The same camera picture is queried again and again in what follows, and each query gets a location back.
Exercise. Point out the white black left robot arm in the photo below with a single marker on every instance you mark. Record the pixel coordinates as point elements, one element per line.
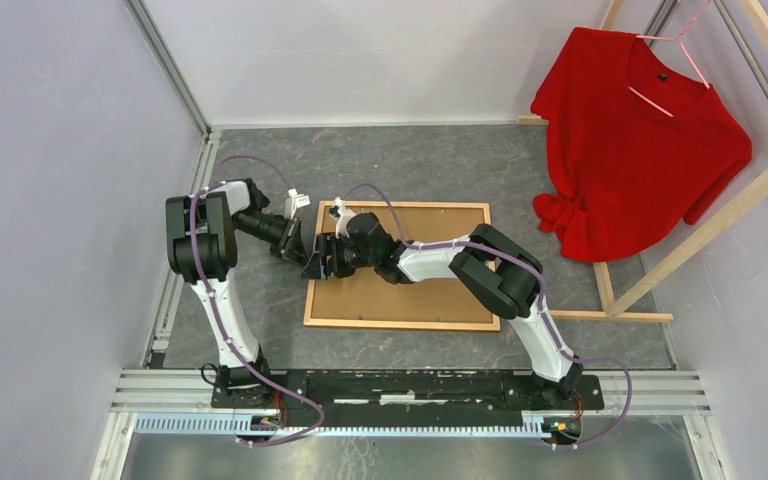
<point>202,249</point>

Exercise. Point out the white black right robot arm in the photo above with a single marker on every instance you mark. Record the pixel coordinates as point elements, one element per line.
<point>504,278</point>

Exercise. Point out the wooden clothes rack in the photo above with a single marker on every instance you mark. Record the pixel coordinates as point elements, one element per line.
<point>617,308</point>

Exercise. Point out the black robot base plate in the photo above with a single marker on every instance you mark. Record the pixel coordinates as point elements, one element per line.
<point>409,398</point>

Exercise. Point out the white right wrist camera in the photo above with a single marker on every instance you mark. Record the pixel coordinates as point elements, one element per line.
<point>341,214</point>

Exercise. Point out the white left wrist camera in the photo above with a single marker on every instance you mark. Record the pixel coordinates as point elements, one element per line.
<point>295,201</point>

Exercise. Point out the aluminium rail frame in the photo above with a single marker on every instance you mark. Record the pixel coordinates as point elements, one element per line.
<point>656,424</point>

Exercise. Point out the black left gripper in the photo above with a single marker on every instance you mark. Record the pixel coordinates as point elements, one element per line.
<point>293,246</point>

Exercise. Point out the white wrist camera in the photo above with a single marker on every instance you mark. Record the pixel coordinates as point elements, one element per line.
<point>295,201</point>
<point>341,214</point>

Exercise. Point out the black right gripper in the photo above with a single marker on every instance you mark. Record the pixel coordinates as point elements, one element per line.
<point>318,268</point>

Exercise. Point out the red t-shirt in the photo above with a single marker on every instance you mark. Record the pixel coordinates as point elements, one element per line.
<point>633,147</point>

